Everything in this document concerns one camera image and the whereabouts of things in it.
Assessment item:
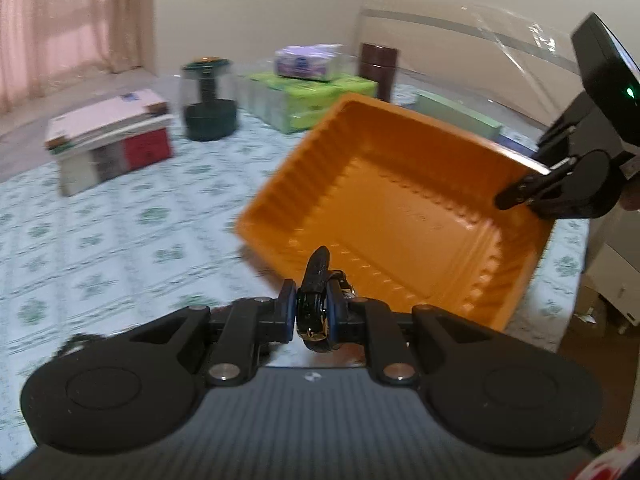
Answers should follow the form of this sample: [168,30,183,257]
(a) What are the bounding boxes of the orange plastic tray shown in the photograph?
[236,94,552,330]

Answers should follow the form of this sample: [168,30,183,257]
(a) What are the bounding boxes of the long white blue box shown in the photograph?
[499,127,538,155]

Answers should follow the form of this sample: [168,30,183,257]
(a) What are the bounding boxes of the floral green white tablecloth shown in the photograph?
[1,112,589,469]

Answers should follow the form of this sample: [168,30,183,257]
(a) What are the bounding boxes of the clear plastic sheet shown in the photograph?
[354,0,582,126]

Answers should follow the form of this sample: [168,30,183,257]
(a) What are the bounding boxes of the long light green box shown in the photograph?
[413,90,502,139]

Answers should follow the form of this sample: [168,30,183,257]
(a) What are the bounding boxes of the green tissue pack left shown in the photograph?
[235,72,347,133]

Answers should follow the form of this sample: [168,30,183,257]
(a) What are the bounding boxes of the green tissue pack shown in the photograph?
[330,74,378,98]
[235,72,347,133]

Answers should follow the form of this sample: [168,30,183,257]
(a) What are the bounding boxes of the dark brown cylindrical canister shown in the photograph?
[358,44,399,102]

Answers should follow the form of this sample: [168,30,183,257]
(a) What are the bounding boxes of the white red book box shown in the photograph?
[58,128,172,197]

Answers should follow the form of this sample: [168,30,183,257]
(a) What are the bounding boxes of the green tissue pack right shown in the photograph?
[330,74,378,98]

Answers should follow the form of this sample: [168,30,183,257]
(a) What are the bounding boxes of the clear jar dark green base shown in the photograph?
[180,56,238,142]

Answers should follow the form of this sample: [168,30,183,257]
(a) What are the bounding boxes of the stack of books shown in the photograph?
[44,89,169,152]

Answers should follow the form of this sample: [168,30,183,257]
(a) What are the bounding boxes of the purple white tissue pack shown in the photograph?
[273,44,342,82]

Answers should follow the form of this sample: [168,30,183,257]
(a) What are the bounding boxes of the pink curtain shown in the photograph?
[1,0,155,113]

